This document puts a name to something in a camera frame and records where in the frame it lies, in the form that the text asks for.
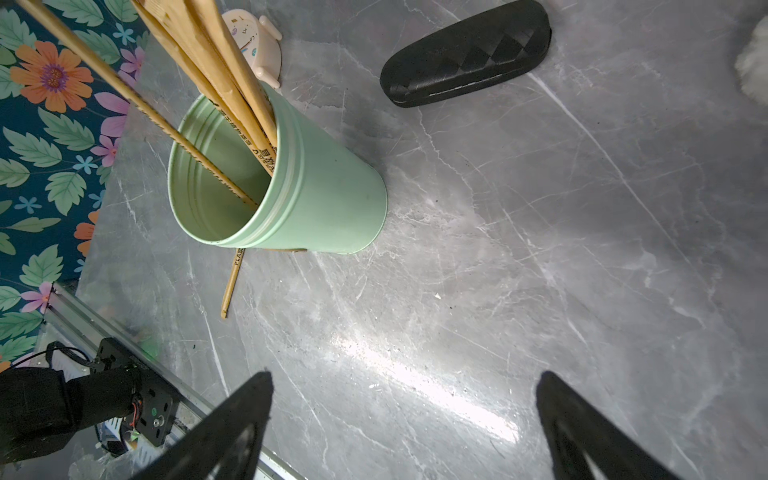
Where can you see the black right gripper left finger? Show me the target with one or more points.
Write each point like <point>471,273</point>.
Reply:
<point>224,445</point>

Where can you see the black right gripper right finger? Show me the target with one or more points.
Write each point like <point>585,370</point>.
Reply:
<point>579,438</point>

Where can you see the tan paper straw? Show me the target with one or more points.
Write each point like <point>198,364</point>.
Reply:
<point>63,33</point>
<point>231,284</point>

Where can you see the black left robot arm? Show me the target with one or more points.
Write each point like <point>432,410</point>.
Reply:
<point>41,410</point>

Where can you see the bundle of paper straws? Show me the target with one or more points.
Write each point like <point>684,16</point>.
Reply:
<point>196,37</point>

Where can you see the light green metal cup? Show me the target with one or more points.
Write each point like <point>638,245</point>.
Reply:
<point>321,197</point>

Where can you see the round beige kitchen timer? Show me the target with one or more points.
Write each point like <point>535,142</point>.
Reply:
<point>259,42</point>

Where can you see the white plush toy blue shirt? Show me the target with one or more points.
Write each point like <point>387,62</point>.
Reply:
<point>752,64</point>

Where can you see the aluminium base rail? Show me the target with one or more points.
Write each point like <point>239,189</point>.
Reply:
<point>181,434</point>

